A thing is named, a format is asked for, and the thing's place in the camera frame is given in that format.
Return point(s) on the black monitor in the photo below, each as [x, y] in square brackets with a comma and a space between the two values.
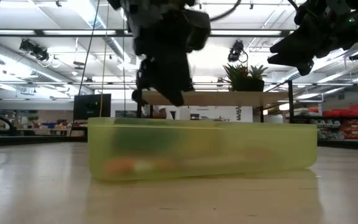
[92, 105]

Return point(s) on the overhead rig camera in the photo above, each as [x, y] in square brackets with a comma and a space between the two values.
[236, 51]

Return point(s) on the yellow translucent pencil case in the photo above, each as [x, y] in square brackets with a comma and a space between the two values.
[213, 146]

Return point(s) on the ceiling mounted camera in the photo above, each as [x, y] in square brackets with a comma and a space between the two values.
[34, 49]

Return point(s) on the wooden shelf riser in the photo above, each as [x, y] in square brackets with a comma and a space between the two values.
[228, 98]

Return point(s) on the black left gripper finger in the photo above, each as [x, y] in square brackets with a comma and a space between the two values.
[172, 81]
[143, 74]

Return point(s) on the storage rack with bins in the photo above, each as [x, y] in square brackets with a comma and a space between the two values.
[353, 123]

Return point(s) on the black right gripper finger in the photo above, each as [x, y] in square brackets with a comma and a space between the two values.
[303, 59]
[300, 40]

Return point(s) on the potted succulent plant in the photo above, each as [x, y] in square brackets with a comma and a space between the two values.
[244, 81]

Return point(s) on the person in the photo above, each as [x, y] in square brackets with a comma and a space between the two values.
[162, 111]

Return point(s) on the overhead rig bar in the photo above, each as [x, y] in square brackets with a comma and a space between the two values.
[39, 32]

